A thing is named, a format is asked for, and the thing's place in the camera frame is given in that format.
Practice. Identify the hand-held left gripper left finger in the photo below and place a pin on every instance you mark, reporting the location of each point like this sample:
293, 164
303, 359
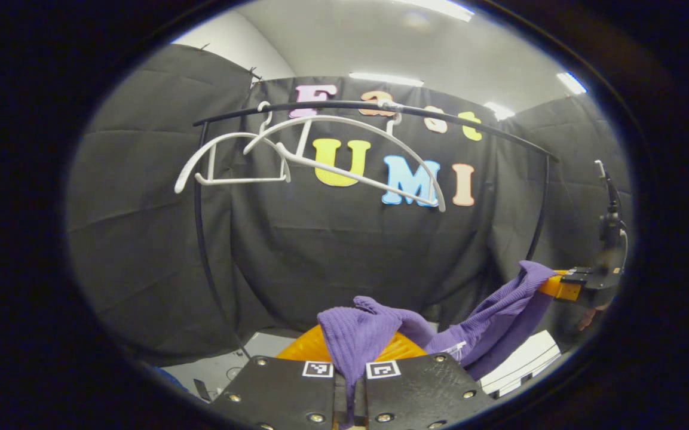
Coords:
284, 388

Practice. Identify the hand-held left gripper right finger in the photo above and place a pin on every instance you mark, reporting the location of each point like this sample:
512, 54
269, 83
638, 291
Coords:
416, 388

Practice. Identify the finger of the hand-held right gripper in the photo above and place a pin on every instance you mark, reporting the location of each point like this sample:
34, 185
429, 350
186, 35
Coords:
562, 288

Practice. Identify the purple knit cardigan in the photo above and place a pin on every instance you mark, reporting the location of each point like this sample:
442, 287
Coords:
356, 334

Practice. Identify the white plastic clothes hanger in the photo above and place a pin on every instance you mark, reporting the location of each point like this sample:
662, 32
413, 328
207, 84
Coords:
242, 180
332, 117

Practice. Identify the black metal clothes rack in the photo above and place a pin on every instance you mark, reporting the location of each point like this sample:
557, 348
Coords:
344, 103

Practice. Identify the small black device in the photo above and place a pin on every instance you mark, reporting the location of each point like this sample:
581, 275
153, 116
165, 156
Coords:
203, 390

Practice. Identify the white flat panel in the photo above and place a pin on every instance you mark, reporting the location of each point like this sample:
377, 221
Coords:
523, 361

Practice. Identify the blue plastic object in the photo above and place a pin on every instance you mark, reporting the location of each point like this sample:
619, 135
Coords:
172, 379

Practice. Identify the black backdrop cloth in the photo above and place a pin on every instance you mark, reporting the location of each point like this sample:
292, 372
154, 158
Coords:
141, 239

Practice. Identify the large ceiling light panel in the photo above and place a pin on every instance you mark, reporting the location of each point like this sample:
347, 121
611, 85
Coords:
440, 9

